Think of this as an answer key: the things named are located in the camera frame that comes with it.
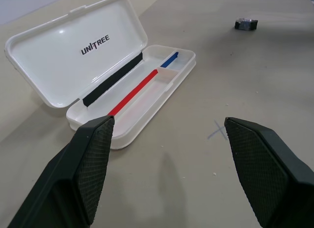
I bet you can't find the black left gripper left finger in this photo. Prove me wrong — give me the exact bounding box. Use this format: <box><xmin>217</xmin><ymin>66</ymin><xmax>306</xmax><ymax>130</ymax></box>
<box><xmin>6</xmin><ymin>115</ymin><xmax>115</xmax><ymax>228</ymax></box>

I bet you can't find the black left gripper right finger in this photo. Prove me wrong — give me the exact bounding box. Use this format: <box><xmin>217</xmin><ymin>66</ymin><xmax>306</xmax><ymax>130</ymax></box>
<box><xmin>224</xmin><ymin>117</ymin><xmax>314</xmax><ymax>228</ymax></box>

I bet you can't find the white plastic pencil case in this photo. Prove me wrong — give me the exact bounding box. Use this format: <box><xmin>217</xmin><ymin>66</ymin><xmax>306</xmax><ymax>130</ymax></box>
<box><xmin>4</xmin><ymin>0</ymin><xmax>197</xmax><ymax>150</ymax></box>

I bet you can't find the black eraser block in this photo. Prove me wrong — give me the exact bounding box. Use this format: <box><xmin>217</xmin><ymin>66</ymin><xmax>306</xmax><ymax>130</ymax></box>
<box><xmin>234</xmin><ymin>17</ymin><xmax>259</xmax><ymax>32</ymax></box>

